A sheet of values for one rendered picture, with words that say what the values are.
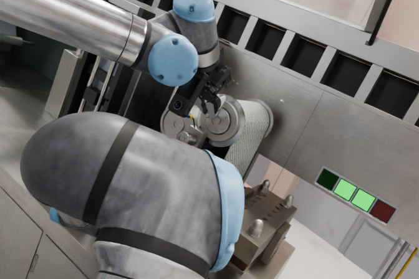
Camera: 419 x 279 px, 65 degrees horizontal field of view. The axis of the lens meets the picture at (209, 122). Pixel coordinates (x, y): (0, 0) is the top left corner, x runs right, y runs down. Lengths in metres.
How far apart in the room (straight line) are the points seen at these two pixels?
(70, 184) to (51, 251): 0.68
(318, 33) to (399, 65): 0.27
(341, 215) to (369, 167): 2.73
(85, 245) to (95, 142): 0.56
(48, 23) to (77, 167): 0.22
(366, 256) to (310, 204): 0.72
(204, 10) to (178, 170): 0.37
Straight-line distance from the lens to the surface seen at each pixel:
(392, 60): 1.16
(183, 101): 0.74
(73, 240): 0.88
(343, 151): 1.16
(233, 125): 0.89
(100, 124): 0.34
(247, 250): 0.91
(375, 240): 3.81
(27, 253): 1.09
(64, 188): 0.34
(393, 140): 1.15
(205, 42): 0.67
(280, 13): 1.25
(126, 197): 0.32
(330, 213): 3.89
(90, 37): 0.48
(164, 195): 0.32
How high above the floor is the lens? 1.45
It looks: 13 degrees down
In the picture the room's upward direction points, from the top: 25 degrees clockwise
